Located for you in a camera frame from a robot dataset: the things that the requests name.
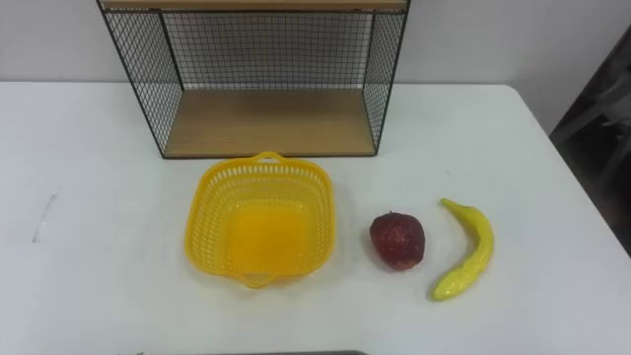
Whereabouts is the yellow plastic perforated basket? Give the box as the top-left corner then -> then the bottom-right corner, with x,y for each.
183,151 -> 337,290

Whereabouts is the red strawberry toy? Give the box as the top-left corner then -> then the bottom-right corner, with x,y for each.
369,211 -> 427,271

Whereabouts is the yellow banana toy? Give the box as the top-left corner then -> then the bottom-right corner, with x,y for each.
432,197 -> 496,303

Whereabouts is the white table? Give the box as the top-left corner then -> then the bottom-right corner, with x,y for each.
0,81 -> 631,355

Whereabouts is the black wire mesh wooden shelf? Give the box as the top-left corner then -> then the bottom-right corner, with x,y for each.
96,0 -> 412,160

